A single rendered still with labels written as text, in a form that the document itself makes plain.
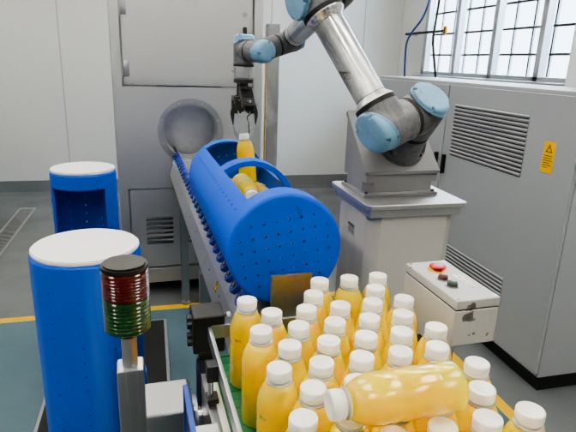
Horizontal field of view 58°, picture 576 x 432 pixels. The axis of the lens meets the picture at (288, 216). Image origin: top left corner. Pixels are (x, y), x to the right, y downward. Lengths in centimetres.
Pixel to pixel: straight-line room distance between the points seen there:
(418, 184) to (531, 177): 121
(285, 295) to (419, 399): 60
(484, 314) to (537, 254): 167
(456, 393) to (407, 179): 97
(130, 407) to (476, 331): 66
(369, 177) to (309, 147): 504
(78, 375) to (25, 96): 506
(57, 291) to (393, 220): 92
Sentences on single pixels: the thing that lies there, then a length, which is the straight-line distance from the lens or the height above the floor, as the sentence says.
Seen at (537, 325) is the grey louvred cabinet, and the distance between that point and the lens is 283.
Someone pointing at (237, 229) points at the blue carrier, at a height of 115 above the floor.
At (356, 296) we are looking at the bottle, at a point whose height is 105.
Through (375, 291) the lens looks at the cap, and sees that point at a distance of 109.
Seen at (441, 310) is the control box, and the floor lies 106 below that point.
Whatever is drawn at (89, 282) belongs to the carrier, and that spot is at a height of 98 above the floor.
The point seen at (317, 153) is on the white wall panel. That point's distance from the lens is 661.
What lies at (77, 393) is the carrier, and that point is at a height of 67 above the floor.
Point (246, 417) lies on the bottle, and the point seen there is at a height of 92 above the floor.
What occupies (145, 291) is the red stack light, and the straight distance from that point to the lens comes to 74.
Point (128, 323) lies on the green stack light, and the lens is 75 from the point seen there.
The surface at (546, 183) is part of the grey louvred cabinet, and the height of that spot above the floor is 103.
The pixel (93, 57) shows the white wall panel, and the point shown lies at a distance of 622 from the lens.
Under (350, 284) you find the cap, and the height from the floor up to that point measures 108.
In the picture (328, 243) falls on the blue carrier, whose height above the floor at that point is 110.
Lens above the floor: 153
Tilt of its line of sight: 17 degrees down
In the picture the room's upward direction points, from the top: 2 degrees clockwise
